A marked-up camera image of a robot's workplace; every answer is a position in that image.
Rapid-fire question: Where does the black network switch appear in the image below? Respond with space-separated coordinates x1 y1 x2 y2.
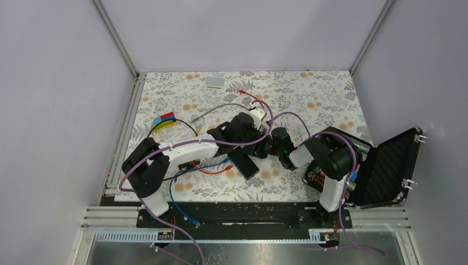
227 147 260 181

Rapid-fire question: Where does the blue ethernet cable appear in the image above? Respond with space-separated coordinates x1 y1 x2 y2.
168 157 232 226

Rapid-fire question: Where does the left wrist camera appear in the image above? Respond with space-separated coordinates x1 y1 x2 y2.
248 107 267 129

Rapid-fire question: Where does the yellow cable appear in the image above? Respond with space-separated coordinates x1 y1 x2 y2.
152 122 200 138

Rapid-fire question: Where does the black case with chips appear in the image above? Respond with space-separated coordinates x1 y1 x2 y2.
305 127 426 209

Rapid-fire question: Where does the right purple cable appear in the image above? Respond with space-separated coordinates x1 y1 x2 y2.
272 111 385 258

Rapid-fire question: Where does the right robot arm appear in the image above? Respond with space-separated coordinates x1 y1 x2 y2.
243 127 363 227

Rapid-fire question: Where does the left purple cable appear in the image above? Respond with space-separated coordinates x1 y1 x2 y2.
119 98 275 265

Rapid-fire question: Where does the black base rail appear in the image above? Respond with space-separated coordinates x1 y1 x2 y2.
137 201 352 241

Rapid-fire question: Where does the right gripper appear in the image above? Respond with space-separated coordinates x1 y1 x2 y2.
241 133 283 161

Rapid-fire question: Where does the purple cable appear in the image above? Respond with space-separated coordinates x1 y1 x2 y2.
272 111 385 258
119 98 275 265

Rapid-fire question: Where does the floral table mat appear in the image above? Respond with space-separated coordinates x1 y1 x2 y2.
120 71 372 202

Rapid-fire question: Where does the grey ethernet cable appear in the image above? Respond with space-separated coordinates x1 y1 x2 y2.
190 103 251 124

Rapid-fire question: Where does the colourful toy brick stack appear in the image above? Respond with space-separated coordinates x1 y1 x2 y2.
151 112 176 130

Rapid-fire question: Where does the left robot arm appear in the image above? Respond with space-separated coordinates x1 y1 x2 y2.
121 108 266 227

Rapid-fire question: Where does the white small switch box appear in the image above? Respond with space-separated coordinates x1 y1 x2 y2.
204 76 226 89

